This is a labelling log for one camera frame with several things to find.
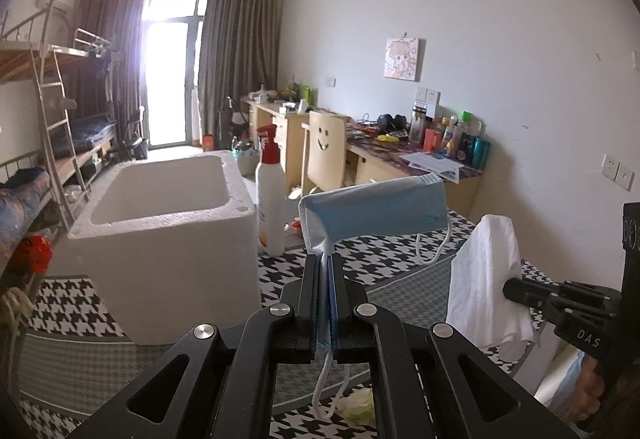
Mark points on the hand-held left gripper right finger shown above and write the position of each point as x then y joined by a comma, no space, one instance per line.
350,314

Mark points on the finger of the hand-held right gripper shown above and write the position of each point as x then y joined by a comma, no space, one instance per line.
575,286
530,301

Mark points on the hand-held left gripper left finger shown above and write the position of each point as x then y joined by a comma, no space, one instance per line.
300,314

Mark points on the white cloth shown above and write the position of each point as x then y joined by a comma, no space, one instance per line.
485,279

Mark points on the green tissue pack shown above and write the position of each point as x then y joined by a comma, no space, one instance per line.
357,411

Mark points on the blue face mask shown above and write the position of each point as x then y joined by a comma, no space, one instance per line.
375,209

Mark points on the white foam box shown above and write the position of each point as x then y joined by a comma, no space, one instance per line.
165,269

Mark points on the person's right hand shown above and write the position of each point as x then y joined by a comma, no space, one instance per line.
590,394

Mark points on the light blue cloth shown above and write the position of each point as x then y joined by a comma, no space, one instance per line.
562,379

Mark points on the red white snack packet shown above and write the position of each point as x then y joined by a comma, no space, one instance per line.
295,226

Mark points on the white pump bottle red cap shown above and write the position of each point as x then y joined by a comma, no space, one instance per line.
270,199

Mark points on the wooden desk patterned cover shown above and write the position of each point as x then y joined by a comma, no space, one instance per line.
390,159

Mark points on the wooden chair smiley face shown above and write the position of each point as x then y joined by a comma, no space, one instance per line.
325,154

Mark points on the plastic water jug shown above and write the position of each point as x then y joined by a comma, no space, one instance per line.
244,156

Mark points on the printed papers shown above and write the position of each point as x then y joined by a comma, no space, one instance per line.
432,165

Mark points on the row of toiletry bottles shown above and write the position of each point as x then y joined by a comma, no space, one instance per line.
465,141

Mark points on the yellow item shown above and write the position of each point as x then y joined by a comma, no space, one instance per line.
387,137

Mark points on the orange bag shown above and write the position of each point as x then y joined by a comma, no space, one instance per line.
208,143

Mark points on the black headphones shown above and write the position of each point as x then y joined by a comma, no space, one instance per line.
392,123

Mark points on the plain wooden desk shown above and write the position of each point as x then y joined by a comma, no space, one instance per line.
272,119

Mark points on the clear thermos bottle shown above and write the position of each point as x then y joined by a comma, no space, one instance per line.
419,124

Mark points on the green paper bag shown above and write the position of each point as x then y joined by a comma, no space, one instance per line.
305,94

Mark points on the white boxes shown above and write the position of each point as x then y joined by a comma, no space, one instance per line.
427,101

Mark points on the houndstooth blanket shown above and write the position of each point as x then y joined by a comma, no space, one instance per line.
75,369

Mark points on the black folding chair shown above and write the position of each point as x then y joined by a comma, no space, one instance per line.
134,139

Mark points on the red bag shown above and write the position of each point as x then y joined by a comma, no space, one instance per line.
37,253

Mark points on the brown curtain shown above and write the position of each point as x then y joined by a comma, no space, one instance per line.
240,49
110,59

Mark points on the glass balcony door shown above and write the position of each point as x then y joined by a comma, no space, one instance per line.
172,69

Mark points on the dark blue bedding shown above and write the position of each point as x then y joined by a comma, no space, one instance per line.
85,131

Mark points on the blue orange quilt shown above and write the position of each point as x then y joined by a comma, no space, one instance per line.
20,204

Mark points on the metal bunk ladder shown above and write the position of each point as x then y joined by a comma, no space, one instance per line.
55,129

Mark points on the hanging dark clothes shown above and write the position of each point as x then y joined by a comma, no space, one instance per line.
106,69

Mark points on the metal bunk bed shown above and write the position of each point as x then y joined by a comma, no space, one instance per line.
20,64
90,49

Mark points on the white wall socket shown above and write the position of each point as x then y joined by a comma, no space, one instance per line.
610,166
625,176

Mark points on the cartoon wall picture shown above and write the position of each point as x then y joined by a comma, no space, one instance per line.
404,59

